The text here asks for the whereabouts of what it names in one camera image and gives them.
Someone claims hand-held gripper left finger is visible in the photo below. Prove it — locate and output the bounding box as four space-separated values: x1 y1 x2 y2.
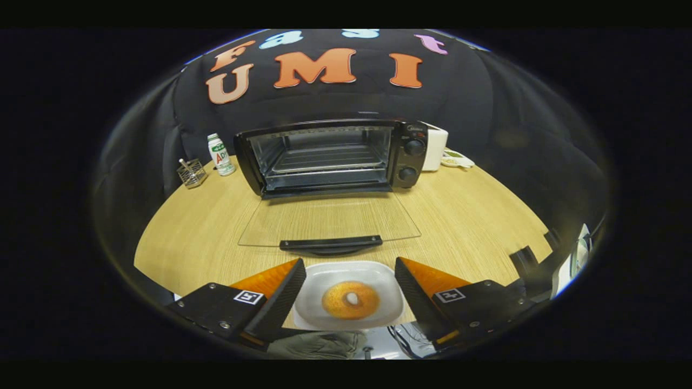
165 258 307 352

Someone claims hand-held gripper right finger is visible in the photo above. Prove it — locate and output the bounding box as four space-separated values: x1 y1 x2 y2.
394 257 536 352

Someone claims golden bagel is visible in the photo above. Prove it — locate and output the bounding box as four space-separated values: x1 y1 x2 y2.
322 281 381 320

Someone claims black toaster oven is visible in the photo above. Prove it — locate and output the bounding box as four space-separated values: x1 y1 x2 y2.
234 119 429 256

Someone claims white square plate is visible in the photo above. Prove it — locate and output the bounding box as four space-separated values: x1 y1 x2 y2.
292 261 404 331

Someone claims black chair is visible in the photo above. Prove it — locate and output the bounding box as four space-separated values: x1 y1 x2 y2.
511 230 579 303

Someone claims white and green flat object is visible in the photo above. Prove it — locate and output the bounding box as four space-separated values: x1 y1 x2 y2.
441 150 476 169

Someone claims white countertop appliance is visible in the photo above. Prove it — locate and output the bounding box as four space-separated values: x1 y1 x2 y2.
422 123 449 172

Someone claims white green-label drink bottle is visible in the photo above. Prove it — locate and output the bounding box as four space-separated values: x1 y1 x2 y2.
207 133 237 177

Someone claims white panel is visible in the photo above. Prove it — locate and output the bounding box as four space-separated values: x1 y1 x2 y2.
551 223 593 298

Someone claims black cable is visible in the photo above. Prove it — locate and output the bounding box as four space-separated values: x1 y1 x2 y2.
387 324 433 357

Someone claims metal wire basket holder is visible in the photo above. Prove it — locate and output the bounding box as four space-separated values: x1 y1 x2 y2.
177 158 208 189

